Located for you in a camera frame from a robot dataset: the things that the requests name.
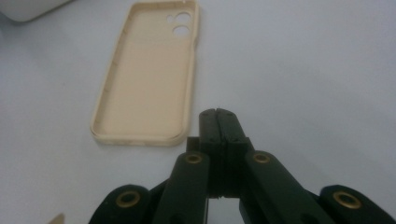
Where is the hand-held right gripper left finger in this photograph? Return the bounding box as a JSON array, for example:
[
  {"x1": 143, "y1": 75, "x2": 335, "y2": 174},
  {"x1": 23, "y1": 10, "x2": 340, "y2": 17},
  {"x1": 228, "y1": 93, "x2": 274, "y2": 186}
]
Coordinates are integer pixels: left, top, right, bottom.
[{"x1": 186, "y1": 108, "x2": 225, "y2": 199}]

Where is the beige phone case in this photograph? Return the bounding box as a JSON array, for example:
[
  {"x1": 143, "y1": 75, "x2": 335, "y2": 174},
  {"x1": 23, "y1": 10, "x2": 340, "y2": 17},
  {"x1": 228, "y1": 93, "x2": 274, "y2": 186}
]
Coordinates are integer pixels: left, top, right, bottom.
[{"x1": 90, "y1": 0, "x2": 201, "y2": 147}]

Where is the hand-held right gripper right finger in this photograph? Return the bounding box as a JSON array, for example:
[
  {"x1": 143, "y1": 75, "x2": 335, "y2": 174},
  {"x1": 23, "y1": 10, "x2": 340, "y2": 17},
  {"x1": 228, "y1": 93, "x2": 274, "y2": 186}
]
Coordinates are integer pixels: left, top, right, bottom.
[{"x1": 217, "y1": 107, "x2": 254, "y2": 199}]

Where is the white plastic bin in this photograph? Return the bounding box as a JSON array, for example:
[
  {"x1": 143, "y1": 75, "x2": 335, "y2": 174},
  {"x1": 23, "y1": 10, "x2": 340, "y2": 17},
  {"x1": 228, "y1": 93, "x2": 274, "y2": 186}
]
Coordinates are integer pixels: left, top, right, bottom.
[{"x1": 0, "y1": 0, "x2": 75, "y2": 23}]

